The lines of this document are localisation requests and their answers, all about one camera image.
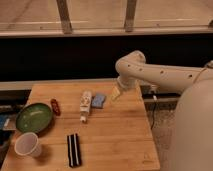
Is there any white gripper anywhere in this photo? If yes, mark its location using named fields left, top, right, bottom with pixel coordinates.
left=111, top=76, right=135, bottom=101

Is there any red pepper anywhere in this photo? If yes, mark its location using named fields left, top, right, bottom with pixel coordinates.
left=50, top=99, right=61, bottom=116

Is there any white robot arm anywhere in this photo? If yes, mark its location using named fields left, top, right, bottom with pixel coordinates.
left=111, top=50, right=213, bottom=171

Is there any green ceramic bowl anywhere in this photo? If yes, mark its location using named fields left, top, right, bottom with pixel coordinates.
left=16, top=103, right=53, bottom=133

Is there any blue sponge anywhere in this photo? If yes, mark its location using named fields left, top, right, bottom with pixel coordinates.
left=92, top=93, right=106, bottom=108

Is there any white bottle with label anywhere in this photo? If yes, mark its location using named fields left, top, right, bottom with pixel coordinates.
left=80, top=91, right=92, bottom=123

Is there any white plastic cup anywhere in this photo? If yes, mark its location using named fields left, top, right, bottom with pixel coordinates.
left=14, top=132, right=42, bottom=157

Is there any black cable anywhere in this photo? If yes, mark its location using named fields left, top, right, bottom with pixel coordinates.
left=149, top=94, right=159, bottom=131

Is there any right wooden post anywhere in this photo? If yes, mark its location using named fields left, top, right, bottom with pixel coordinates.
left=124, top=0, right=137, bottom=32

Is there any wooden post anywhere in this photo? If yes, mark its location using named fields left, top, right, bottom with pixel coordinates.
left=124, top=0, right=137, bottom=32
left=56, top=0, right=72, bottom=34

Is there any metal rail beam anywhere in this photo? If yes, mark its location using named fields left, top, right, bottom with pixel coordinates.
left=0, top=78, right=183, bottom=104

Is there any left wooden post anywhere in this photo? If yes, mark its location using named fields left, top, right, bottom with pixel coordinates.
left=56, top=0, right=72, bottom=34

